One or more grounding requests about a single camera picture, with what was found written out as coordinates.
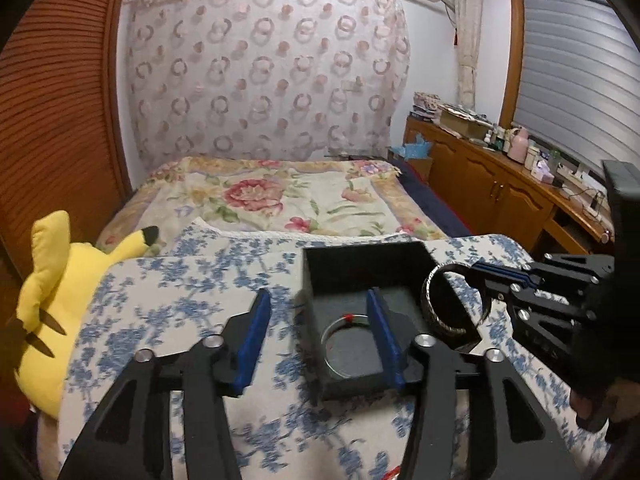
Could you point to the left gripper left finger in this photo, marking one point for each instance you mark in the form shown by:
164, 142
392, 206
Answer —
128, 435

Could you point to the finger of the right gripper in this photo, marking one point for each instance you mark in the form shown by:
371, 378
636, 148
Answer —
508, 287
500, 269

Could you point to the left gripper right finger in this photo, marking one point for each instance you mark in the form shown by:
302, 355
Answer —
511, 435

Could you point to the black jewelry box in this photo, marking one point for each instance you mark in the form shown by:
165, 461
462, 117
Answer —
364, 304

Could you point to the person's right hand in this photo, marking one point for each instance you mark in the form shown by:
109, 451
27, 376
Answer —
620, 402

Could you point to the wooden sideboard cabinet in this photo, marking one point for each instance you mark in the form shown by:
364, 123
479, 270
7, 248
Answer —
491, 194

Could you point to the dark blue bed sheet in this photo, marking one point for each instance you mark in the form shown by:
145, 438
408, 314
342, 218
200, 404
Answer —
430, 204

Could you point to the pink bottle on sideboard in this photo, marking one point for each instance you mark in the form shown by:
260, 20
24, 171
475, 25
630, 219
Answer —
519, 145

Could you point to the silver bangle with red bead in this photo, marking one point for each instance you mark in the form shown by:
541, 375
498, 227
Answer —
348, 347

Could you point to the blue tissue box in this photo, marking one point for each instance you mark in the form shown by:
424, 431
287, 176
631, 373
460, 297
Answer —
416, 154

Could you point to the cardboard box on sideboard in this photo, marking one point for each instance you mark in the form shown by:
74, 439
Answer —
462, 122

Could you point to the yellow Pikachu plush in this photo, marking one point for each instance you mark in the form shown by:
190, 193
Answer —
54, 298

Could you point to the grey window blind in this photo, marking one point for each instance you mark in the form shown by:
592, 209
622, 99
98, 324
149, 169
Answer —
579, 83

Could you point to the floral bed quilt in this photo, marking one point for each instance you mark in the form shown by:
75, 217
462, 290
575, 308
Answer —
331, 198

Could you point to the cream tied window curtain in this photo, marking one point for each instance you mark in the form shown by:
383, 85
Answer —
468, 26

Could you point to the circle patterned lace curtain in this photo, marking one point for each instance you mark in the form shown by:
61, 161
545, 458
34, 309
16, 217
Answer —
264, 79

